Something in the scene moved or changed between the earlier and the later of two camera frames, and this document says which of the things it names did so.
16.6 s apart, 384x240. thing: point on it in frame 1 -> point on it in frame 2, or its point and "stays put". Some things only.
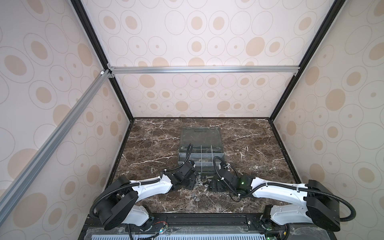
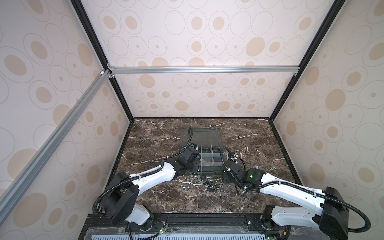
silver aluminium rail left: x=12 y=193 stays put
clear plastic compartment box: x=207 y=144 stays put
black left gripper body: x=187 y=184 -> x=193 y=167
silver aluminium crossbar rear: x=122 y=70 stays put
